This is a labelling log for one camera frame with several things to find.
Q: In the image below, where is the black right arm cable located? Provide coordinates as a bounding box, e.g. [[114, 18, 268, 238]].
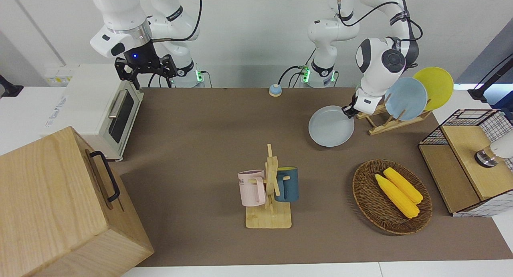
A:
[[151, 0, 203, 43]]

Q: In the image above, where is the white cylinder with metal ring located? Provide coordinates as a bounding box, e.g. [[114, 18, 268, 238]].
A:
[[475, 131, 513, 168]]

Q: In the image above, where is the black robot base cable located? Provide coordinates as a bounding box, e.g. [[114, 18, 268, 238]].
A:
[[278, 49, 317, 88]]

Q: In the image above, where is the wooden plate rack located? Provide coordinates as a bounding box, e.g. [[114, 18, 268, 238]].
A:
[[356, 101, 433, 136]]

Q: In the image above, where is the dark teal mug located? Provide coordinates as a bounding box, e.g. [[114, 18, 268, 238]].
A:
[[275, 167, 299, 202]]

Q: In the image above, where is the white power strip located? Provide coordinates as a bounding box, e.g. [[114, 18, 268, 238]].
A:
[[43, 67, 75, 85]]

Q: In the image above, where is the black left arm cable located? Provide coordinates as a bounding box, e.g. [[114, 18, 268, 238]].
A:
[[336, 0, 424, 43]]

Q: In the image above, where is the gray plate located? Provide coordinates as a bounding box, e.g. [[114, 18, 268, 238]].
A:
[[308, 105, 355, 148]]

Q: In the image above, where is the light blue plate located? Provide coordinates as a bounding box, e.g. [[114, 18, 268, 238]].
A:
[[384, 77, 428, 121]]

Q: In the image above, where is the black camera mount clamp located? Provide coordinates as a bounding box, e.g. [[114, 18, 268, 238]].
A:
[[0, 74, 24, 98]]

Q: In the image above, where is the yellow plate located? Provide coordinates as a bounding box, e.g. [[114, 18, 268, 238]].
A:
[[413, 67, 454, 111]]

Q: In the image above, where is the wire grid wooden shelf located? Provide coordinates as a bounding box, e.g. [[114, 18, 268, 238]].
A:
[[418, 109, 513, 218]]

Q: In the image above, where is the brown table mat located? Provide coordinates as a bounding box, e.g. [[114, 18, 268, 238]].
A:
[[108, 87, 513, 267]]

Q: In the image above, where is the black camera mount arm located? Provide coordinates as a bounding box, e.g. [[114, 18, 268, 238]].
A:
[[467, 55, 513, 102]]

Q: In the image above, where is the yellow corn cob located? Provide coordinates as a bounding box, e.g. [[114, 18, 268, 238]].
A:
[[383, 167, 424, 204], [375, 174, 420, 219]]

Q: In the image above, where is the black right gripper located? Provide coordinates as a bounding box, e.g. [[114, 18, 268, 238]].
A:
[[115, 40, 178, 91]]

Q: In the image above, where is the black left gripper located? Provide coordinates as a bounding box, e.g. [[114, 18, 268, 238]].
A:
[[341, 93, 359, 120]]

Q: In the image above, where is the brown wicker basket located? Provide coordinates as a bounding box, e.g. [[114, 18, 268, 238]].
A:
[[352, 160, 433, 235]]

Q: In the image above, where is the pink mug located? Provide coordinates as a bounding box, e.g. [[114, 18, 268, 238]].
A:
[[238, 170, 267, 207]]

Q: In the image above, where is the white toaster oven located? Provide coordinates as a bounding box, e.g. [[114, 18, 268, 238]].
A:
[[43, 64, 144, 162]]

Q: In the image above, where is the black cabinet drawer handle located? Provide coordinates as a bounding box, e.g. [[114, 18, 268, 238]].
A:
[[89, 150, 121, 202]]

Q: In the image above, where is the wooden mug rack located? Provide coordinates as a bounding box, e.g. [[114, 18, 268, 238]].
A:
[[245, 144, 292, 229]]

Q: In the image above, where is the light wooden drawer cabinet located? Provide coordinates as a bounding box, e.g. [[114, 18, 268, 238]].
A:
[[0, 126, 155, 277]]

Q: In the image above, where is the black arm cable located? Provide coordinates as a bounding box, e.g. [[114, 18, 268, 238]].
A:
[[336, 0, 424, 43], [151, 0, 203, 43]]

